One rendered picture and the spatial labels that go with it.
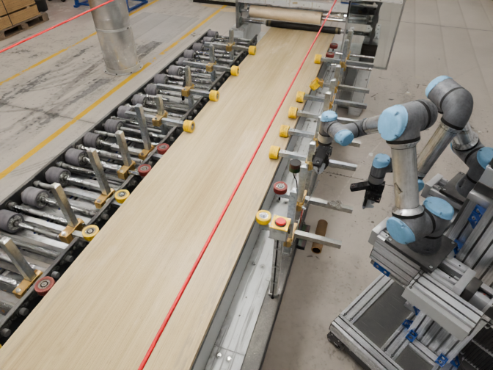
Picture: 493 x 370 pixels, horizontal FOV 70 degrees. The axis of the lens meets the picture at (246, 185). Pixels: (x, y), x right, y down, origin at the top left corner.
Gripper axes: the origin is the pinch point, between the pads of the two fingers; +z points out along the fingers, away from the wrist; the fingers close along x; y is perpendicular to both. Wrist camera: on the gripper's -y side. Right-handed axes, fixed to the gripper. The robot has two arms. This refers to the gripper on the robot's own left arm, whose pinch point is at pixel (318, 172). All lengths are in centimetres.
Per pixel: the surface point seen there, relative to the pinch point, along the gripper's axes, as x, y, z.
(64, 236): 103, -87, 17
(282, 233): -5, -61, -17
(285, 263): 0, -39, 34
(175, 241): 48, -66, 14
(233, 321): 10, -76, 42
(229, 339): 8, -85, 42
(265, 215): 16.6, -30.3, 13.0
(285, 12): 120, 233, -5
